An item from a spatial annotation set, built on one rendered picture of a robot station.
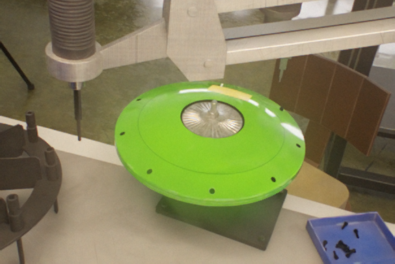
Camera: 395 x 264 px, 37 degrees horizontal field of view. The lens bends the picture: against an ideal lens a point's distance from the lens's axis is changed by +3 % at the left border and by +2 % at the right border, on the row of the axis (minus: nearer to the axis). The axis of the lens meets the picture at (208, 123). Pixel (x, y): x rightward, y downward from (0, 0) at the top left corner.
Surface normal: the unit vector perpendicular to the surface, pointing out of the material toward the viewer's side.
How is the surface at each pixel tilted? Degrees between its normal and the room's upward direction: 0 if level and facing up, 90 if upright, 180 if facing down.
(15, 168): 87
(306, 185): 0
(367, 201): 0
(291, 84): 90
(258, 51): 90
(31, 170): 87
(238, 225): 0
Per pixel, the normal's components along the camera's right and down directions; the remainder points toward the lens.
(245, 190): 0.22, -0.48
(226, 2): 0.14, 0.61
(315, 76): -0.57, 0.45
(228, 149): 0.14, -0.71
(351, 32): -0.06, -0.79
